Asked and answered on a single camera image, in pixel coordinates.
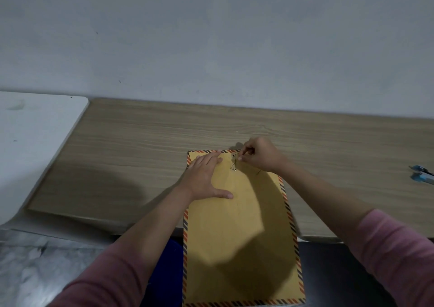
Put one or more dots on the person's left hand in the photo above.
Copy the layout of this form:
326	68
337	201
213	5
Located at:
200	181

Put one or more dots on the light blue pen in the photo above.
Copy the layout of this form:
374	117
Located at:
423	178

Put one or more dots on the brown envelope with striped border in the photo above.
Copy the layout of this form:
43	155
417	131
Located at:
237	235

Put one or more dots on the white table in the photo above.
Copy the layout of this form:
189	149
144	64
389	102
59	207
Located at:
30	147

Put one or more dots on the person's right fingers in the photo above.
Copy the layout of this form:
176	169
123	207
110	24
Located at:
246	150

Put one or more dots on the person's left forearm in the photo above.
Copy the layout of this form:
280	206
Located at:
142	245

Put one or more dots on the person's right hand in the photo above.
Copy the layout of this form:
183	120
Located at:
264	156

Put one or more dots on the person's left thumb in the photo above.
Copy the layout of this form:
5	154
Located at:
223	194

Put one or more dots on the person's right forearm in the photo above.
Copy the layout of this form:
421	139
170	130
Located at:
339	211

